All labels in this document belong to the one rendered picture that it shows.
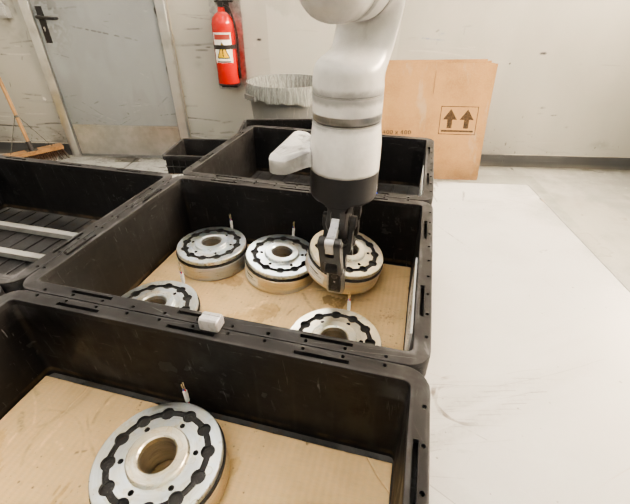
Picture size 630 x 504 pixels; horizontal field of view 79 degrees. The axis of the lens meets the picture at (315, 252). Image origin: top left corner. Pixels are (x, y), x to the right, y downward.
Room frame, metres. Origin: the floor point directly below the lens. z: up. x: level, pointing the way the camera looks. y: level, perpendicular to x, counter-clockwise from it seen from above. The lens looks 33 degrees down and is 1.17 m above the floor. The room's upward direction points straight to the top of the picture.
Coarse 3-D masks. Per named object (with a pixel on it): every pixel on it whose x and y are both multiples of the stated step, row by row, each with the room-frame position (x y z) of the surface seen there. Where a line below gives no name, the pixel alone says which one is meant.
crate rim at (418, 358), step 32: (160, 192) 0.52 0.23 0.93; (288, 192) 0.52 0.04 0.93; (64, 256) 0.35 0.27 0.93; (32, 288) 0.29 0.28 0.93; (64, 288) 0.29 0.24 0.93; (416, 288) 0.30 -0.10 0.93; (192, 320) 0.25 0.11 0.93; (224, 320) 0.25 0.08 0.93; (416, 320) 0.25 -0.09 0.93; (352, 352) 0.21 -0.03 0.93; (384, 352) 0.21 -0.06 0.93; (416, 352) 0.21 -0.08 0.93
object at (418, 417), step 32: (96, 320) 0.25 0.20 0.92; (128, 320) 0.25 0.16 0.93; (160, 320) 0.25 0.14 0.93; (256, 352) 0.22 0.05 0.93; (288, 352) 0.21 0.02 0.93; (320, 352) 0.21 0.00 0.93; (416, 384) 0.18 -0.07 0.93; (416, 416) 0.16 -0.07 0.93; (416, 448) 0.14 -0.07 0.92; (416, 480) 0.12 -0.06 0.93
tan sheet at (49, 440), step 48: (48, 384) 0.26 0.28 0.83; (0, 432) 0.21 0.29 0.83; (48, 432) 0.21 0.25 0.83; (96, 432) 0.21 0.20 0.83; (240, 432) 0.21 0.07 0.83; (0, 480) 0.16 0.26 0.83; (48, 480) 0.16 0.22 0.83; (240, 480) 0.16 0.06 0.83; (288, 480) 0.16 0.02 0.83; (336, 480) 0.16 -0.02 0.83; (384, 480) 0.16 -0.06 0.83
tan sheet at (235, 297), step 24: (168, 264) 0.48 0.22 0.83; (384, 264) 0.48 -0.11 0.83; (216, 288) 0.42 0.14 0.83; (240, 288) 0.42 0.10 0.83; (312, 288) 0.42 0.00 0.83; (384, 288) 0.42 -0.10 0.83; (408, 288) 0.42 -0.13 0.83; (216, 312) 0.37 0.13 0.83; (240, 312) 0.37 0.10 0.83; (264, 312) 0.37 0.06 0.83; (288, 312) 0.37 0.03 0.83; (360, 312) 0.37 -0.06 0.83; (384, 312) 0.37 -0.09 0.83; (384, 336) 0.33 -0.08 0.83
